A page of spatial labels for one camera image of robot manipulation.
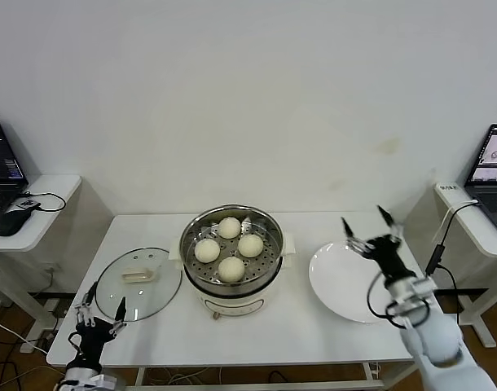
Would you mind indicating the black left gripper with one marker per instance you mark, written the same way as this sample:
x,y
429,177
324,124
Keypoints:
x,y
91,338

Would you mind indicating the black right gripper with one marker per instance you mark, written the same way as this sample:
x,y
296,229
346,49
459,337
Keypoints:
x,y
389,254

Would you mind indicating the white steamed baozi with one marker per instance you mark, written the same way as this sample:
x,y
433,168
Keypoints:
x,y
228,227
250,245
207,250
231,269

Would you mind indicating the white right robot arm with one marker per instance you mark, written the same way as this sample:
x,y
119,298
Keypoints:
x,y
436,342

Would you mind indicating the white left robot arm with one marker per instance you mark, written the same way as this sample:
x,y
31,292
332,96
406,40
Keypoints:
x,y
83,376

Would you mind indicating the stainless steel steamer pot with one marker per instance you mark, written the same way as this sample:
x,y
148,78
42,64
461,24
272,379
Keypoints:
x,y
269,269

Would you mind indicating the white round plate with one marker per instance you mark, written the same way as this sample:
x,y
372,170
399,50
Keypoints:
x,y
342,285

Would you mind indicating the white labelled box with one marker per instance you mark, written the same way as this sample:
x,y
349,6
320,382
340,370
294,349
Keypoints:
x,y
448,188

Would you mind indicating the white side table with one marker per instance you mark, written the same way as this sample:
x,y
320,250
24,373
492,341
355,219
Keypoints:
x,y
482,240
40,191

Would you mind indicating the black computer mouse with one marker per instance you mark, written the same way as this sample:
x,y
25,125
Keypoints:
x,y
12,222

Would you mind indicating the grey open laptop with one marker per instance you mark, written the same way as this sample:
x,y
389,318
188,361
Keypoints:
x,y
489,163

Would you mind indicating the cream electric cooker base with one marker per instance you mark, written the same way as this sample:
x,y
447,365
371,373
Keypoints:
x,y
240,303

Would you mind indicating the black open laptop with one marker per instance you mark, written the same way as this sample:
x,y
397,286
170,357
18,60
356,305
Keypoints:
x,y
0,163

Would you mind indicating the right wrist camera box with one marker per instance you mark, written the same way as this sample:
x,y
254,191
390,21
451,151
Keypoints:
x,y
421,287

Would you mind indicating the white table frame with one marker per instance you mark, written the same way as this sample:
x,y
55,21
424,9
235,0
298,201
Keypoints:
x,y
372,372

